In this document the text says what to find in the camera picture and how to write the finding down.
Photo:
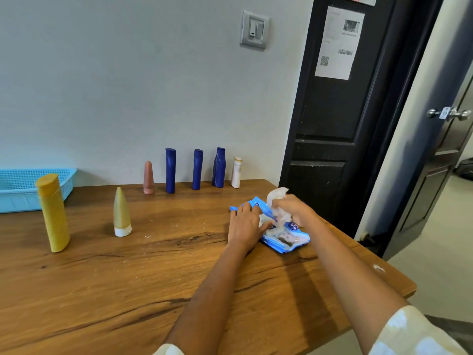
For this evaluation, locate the person's left hand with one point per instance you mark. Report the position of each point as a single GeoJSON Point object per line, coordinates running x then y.
{"type": "Point", "coordinates": [244, 229]}

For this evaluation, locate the person's right hand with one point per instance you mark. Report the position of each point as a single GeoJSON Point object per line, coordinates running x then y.
{"type": "Point", "coordinates": [295, 208]}

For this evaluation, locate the white wipe cloth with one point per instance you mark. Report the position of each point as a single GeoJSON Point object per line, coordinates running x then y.
{"type": "Point", "coordinates": [276, 195]}

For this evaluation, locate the blue wet wipes pack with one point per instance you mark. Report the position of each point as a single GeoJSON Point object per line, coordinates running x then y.
{"type": "Point", "coordinates": [288, 242]}

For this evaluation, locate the wide dark blue bottle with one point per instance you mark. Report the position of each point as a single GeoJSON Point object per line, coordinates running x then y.
{"type": "Point", "coordinates": [219, 170]}

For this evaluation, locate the slim dark blue bottle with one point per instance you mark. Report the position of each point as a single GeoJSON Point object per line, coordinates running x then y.
{"type": "Point", "coordinates": [170, 171]}
{"type": "Point", "coordinates": [197, 171]}

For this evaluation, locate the pink bottle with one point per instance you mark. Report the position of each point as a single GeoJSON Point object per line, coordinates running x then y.
{"type": "Point", "coordinates": [148, 181]}

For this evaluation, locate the beige bottle with white cap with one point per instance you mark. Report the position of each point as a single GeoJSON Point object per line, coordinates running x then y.
{"type": "Point", "coordinates": [121, 216]}

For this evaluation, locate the yellow bottle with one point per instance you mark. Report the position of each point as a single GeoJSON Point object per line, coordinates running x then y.
{"type": "Point", "coordinates": [54, 218]}

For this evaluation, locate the light blue plastic basket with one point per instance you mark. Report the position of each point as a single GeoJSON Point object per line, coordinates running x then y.
{"type": "Point", "coordinates": [14, 190]}

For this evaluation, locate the person's left forearm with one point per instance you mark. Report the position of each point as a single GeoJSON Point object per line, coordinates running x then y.
{"type": "Point", "coordinates": [210, 303]}

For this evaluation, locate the person's right forearm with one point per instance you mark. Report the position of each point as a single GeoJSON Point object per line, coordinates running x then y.
{"type": "Point", "coordinates": [354, 280]}

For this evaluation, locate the black door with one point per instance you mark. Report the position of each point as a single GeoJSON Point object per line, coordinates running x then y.
{"type": "Point", "coordinates": [325, 144]}

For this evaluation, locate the cream patterned left sleeve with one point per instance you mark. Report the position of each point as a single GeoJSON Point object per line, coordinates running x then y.
{"type": "Point", "coordinates": [168, 350]}

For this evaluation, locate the cream patterned sleeve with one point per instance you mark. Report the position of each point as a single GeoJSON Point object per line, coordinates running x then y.
{"type": "Point", "coordinates": [168, 350]}
{"type": "Point", "coordinates": [410, 336]}

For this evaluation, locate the dark brown open door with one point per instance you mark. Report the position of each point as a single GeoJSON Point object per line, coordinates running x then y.
{"type": "Point", "coordinates": [439, 181]}

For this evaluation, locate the wooden table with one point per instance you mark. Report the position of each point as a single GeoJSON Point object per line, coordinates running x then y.
{"type": "Point", "coordinates": [111, 292]}

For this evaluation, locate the cream patterned right sleeve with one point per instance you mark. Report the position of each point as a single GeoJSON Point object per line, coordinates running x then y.
{"type": "Point", "coordinates": [410, 336]}

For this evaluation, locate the white printed paper sheet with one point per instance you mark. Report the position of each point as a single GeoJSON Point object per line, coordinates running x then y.
{"type": "Point", "coordinates": [339, 40]}

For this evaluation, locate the silver door knob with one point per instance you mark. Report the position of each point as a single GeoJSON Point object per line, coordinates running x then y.
{"type": "Point", "coordinates": [462, 114]}

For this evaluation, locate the grey wall light switch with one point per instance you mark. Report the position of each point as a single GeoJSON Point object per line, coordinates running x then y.
{"type": "Point", "coordinates": [254, 30]}

